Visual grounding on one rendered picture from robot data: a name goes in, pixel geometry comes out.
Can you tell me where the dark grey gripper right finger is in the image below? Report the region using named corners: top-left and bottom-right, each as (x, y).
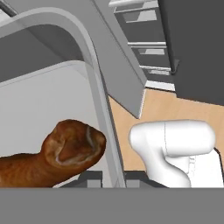
top-left (124, 171), bottom-right (165, 189)

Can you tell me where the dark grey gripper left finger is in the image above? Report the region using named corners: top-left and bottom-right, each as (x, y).
top-left (59, 171), bottom-right (103, 189)

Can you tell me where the clear grey meat container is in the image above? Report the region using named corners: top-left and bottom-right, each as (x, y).
top-left (0, 6), bottom-right (127, 189)

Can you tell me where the brown chicken drumstick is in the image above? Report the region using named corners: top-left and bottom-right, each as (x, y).
top-left (0, 118), bottom-right (108, 189)

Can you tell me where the white rounded bulky object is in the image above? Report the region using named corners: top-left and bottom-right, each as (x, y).
top-left (128, 119), bottom-right (224, 189)

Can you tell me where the white door shelf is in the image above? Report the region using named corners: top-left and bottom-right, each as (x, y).
top-left (139, 65), bottom-right (173, 77)
top-left (127, 41), bottom-right (168, 56)
top-left (108, 0), bottom-right (160, 24)

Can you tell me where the grey fridge door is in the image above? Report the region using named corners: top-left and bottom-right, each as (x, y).
top-left (11, 0), bottom-right (178, 120)

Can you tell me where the dark grey fridge body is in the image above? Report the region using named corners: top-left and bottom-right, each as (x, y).
top-left (157, 0), bottom-right (224, 107)

